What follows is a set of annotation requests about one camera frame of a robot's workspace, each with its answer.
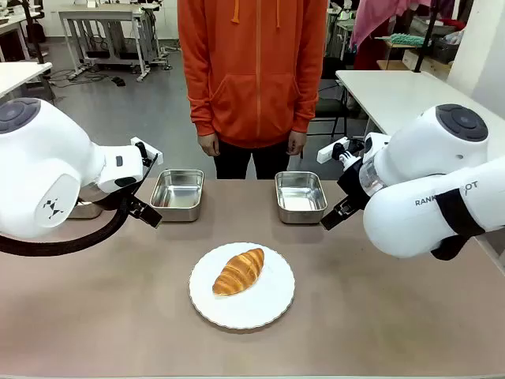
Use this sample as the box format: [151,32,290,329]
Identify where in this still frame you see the person's right hand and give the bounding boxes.
[198,133,221,158]

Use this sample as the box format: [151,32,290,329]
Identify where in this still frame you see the black right arm cable sleeve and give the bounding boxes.
[432,188,487,261]

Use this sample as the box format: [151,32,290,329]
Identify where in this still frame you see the black folding chair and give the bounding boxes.
[301,57,350,159]

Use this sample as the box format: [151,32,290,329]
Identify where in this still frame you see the black trousers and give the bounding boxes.
[212,138,293,181]

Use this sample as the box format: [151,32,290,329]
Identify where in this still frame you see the white scalloped plate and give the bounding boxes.
[188,242,297,330]

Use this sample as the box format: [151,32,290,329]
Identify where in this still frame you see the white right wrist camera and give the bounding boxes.
[317,137,364,163]

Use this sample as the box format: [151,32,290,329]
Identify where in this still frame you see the person's left hand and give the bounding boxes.
[286,132,307,156]

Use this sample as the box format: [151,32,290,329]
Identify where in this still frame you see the grey plastic crate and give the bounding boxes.
[432,35,461,64]

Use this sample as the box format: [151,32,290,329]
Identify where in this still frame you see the black left arm cable sleeve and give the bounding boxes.
[0,152,159,257]

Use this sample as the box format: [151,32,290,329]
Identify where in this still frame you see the pink hanging cloth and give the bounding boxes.
[349,0,435,51]

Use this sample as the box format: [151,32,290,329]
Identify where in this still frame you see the black arm cable sleeve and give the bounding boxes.
[0,152,159,257]
[432,188,487,261]

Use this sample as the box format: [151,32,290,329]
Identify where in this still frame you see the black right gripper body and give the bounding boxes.
[337,159,370,210]

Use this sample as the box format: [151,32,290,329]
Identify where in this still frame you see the green bristle brush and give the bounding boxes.
[374,33,425,47]

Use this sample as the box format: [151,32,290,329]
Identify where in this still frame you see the plain steel container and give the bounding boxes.
[274,171,328,225]
[149,169,205,223]
[69,197,104,220]

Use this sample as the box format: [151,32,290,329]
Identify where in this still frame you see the white side table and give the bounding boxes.
[0,62,54,103]

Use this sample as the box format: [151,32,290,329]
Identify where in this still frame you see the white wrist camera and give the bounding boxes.
[129,137,163,167]
[317,137,364,163]

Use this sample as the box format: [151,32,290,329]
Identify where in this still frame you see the black stand pole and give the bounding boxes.
[412,0,440,74]
[21,0,45,65]

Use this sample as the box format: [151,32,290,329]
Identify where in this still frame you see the person in orange hoodie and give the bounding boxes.
[177,0,329,150]

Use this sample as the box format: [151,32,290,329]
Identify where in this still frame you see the golden croissant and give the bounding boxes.
[211,247,266,297]

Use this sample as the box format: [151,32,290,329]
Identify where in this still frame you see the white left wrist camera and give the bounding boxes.
[129,137,163,167]

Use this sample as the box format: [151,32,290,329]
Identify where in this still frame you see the grey metal workbench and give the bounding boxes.
[58,2,163,83]

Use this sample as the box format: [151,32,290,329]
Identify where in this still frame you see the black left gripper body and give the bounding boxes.
[125,183,149,212]

